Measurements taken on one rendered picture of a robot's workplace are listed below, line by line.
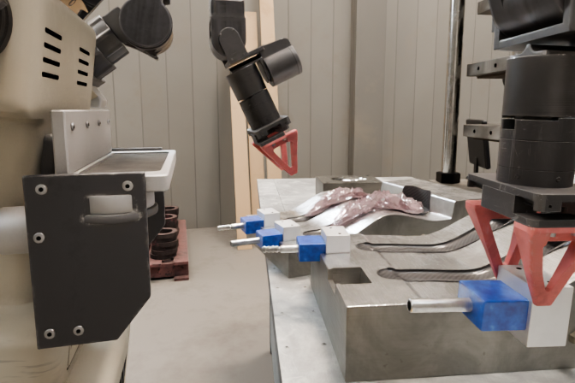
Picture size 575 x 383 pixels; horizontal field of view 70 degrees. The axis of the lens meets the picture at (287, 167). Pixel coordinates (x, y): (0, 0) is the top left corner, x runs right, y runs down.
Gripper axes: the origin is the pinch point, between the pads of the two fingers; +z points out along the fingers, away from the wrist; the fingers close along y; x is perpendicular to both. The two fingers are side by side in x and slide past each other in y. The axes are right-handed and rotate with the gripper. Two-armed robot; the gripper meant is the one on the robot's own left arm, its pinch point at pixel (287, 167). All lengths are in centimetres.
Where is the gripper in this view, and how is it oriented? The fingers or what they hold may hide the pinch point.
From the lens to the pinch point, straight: 76.2
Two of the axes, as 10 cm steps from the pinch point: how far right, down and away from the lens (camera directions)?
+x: -8.7, 4.6, -1.6
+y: -2.5, -1.3, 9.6
